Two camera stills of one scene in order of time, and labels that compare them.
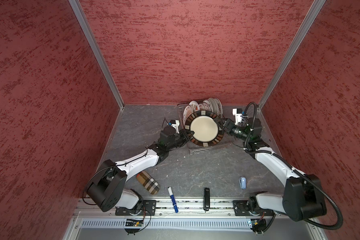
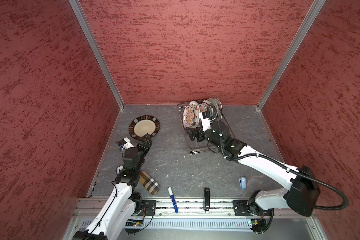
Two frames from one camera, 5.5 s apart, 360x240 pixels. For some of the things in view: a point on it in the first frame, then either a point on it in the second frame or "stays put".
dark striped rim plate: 207,132 → 142,125
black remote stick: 206,199 stays put
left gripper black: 184,134 → 140,146
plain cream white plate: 214,105 stays put
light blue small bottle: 242,182 stays put
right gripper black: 227,122 → 200,132
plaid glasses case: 149,183 stays put
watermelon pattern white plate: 194,106 stays put
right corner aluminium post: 292,52 stays put
